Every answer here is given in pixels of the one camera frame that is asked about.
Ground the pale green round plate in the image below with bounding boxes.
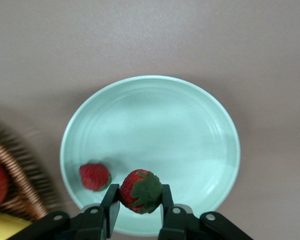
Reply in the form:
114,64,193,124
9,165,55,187
60,75,241,237

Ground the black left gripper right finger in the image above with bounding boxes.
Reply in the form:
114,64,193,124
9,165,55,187
158,184,253,240

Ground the red strawberry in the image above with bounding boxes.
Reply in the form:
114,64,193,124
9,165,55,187
79,162,113,193
118,168,163,215

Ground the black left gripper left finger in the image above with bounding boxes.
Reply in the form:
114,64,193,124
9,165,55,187
14,183,121,240

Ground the brown table cover sheet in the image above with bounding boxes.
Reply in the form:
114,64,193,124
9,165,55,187
0,0,300,240

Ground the brown wicker basket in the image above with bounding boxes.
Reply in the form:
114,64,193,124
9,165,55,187
0,122,51,221

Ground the yellow banana bunch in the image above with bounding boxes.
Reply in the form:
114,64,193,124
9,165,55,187
0,211,32,240

